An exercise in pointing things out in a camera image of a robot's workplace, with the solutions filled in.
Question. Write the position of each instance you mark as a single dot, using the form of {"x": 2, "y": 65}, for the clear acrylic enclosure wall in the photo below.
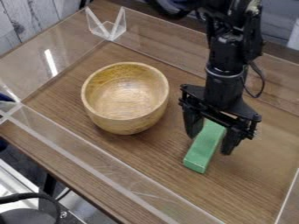
{"x": 132, "y": 175}

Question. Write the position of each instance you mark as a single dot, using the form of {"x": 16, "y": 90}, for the black table leg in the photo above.
{"x": 50, "y": 184}

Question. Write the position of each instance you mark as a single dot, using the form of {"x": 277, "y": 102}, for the green rectangular block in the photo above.
{"x": 203, "y": 147}

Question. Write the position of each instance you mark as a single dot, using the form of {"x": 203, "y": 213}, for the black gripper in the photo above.
{"x": 218, "y": 102}

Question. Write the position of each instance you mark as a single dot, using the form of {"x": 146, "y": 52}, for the brown wooden bowl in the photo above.
{"x": 124, "y": 97}

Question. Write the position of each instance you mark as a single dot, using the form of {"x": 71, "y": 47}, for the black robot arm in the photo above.
{"x": 235, "y": 43}

